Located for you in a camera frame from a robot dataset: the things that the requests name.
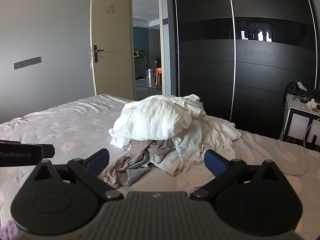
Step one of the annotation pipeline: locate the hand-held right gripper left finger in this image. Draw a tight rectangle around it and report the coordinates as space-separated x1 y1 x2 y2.
32 148 124 202

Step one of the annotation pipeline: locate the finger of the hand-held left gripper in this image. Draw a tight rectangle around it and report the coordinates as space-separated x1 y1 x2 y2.
41 144 55 159

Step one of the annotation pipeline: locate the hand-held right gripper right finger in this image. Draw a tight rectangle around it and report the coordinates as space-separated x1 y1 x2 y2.
190 149 283 202

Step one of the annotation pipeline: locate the white crinkled cloth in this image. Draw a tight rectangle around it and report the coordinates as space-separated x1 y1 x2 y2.
109 94 207 150

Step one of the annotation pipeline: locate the white shirt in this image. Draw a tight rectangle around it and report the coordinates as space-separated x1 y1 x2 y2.
157 115 242 188

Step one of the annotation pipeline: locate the taupe garment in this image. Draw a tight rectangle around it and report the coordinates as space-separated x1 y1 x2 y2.
98 140 175 189

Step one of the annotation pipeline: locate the pink dotted bed sheet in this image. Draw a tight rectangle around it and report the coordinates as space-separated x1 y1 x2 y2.
0 94 320 230

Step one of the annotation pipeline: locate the pink plush blanket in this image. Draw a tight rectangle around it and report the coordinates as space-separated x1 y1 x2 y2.
0 219 19 239

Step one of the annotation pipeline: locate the black sliding wardrobe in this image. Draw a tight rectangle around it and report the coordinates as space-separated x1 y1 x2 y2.
171 0 320 142

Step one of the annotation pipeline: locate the black white nightstand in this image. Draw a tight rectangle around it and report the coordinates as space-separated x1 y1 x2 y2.
282 94 320 152

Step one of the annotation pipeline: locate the grey cabinet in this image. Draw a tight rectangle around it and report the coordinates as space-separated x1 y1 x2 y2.
134 55 148 80

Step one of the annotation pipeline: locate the orange chair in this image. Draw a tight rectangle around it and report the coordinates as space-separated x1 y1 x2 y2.
154 66 163 90

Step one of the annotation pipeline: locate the cream door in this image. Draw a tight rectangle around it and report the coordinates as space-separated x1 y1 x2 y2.
90 0 137 101

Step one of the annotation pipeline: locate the dark cloth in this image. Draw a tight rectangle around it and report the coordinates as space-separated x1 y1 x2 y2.
285 81 320 104

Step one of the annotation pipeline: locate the white cable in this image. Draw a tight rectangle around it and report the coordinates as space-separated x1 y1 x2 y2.
282 119 320 177

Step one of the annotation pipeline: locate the dark door handle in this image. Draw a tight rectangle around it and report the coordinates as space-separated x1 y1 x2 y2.
91 45 104 63

